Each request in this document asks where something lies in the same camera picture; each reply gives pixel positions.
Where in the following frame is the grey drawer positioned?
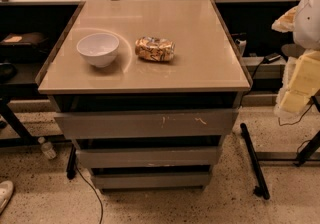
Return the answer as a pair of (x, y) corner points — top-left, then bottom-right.
(91, 172), (211, 190)
(55, 109), (238, 139)
(76, 147), (222, 168)

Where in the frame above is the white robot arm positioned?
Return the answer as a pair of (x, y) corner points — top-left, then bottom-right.
(272, 0), (320, 118)

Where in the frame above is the grey drawer cabinet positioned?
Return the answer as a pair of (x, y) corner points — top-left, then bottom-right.
(36, 0), (252, 177)

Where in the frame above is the crushed gold soda can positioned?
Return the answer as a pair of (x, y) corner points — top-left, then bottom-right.
(135, 37), (175, 62)

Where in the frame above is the white bowl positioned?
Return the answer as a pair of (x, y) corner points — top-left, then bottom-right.
(77, 33), (120, 68)

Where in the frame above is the black phone device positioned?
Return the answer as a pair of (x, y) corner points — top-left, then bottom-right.
(263, 53), (281, 63)

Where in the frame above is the clear plastic bottle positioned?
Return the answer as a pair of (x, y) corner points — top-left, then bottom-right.
(38, 137), (57, 160)

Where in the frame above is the dark side table top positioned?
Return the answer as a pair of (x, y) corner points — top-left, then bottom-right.
(281, 43), (305, 58)

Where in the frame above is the white shoe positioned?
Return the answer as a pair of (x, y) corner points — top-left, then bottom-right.
(0, 180), (14, 214)

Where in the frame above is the black floor cable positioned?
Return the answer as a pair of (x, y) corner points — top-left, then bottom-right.
(74, 163), (105, 224)

